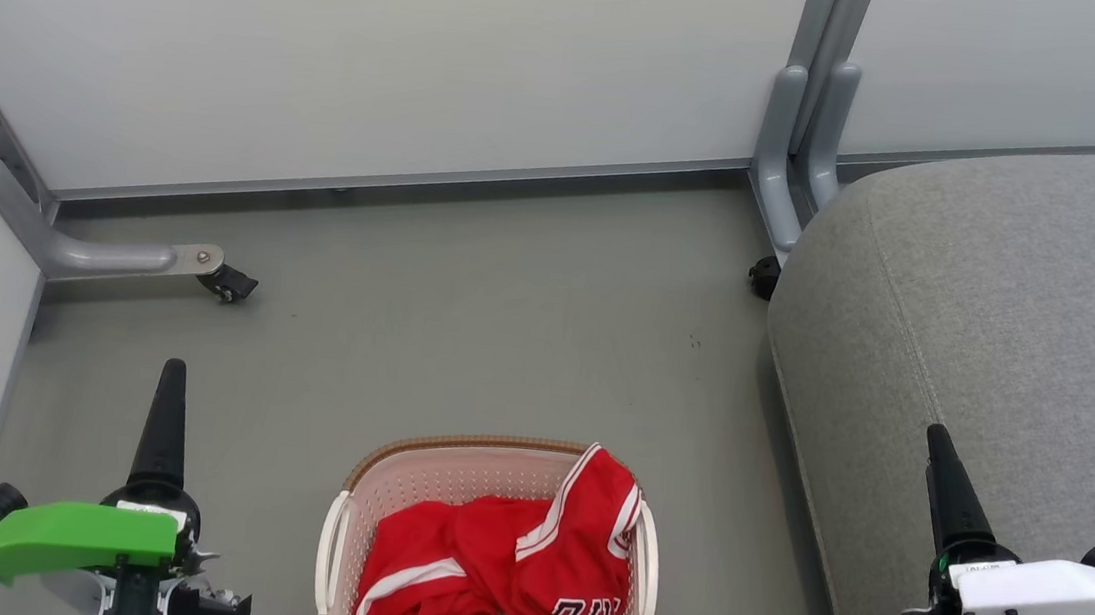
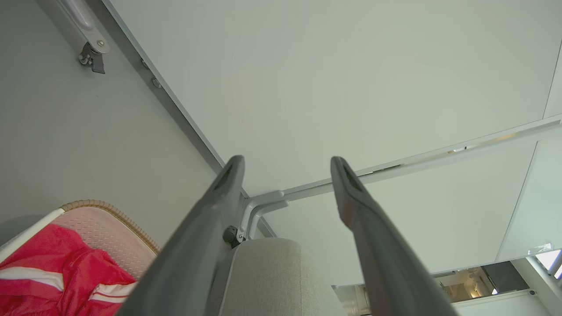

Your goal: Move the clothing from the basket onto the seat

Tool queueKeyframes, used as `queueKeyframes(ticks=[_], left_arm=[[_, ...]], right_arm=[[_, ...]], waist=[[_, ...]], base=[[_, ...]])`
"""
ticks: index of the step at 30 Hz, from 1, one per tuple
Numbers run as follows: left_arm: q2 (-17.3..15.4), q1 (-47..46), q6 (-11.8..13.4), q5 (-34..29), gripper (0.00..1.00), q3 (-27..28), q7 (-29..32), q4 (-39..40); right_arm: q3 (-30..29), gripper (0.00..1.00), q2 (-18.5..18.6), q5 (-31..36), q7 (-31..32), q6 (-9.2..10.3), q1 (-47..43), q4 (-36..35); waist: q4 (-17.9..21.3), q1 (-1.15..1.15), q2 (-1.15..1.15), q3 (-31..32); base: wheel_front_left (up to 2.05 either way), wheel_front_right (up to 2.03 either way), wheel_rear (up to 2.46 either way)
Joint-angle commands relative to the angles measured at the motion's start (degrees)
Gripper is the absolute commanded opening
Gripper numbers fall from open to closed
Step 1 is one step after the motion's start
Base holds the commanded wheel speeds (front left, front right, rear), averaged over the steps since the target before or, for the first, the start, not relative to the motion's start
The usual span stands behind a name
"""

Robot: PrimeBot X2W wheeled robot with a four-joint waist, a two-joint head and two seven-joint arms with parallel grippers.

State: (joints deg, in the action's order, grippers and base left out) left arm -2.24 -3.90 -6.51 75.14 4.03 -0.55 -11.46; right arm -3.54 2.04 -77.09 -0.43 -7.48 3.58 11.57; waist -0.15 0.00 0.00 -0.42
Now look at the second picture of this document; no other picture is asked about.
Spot white partition board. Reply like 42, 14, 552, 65
103, 0, 562, 198

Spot white laundry basket brown rim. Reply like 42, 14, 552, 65
0, 200, 161, 316

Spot grey fabric sofa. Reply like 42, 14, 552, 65
220, 238, 347, 316

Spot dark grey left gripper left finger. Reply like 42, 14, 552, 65
116, 155, 245, 316

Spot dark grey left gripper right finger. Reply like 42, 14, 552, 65
331, 156, 459, 316

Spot red shorts with white stripes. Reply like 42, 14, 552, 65
0, 224, 137, 316

